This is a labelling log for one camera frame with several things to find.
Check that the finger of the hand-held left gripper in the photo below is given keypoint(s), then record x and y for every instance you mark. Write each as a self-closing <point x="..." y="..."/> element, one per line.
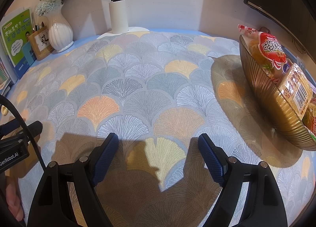
<point x="32" y="128"/>

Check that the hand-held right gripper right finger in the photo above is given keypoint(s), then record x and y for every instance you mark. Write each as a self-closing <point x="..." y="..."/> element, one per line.
<point x="212" y="160"/>

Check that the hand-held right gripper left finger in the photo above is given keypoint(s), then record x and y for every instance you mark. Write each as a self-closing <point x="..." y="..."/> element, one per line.
<point x="103" y="160"/>

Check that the brown ribbed glass bowl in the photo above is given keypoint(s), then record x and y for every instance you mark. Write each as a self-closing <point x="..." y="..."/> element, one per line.
<point x="266" y="103"/>

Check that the orange print rice cake pack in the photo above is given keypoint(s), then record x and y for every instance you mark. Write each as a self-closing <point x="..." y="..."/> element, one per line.
<point x="311" y="120"/>

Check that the red label clear snack pack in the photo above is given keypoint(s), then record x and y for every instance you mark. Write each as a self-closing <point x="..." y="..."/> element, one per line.
<point x="269" y="51"/>

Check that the person's left hand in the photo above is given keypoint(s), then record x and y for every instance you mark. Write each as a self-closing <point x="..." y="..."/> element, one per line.
<point x="13" y="202"/>

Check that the stack of books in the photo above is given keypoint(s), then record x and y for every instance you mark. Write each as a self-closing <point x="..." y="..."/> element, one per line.
<point x="5" y="78"/>

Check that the blue card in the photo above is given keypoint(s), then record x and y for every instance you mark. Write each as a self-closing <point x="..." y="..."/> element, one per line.
<point x="29" y="55"/>

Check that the wooden pen holder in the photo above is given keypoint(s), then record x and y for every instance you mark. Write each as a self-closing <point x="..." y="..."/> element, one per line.
<point x="42" y="44"/>

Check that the green cover book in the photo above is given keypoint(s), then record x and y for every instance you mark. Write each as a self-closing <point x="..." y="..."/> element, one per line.
<point x="14" y="41"/>

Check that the fan pattern table mat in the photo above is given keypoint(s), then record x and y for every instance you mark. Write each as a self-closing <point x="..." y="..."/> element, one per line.
<point x="148" y="81"/>

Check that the white ribbed vase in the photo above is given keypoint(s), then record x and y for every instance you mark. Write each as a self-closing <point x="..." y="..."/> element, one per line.
<point x="59" y="34"/>

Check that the bundle of pens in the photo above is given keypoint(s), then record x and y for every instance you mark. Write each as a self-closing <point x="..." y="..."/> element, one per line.
<point x="39" y="27"/>

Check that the white desk lamp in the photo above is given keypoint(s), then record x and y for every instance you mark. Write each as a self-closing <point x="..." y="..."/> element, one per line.
<point x="118" y="14"/>

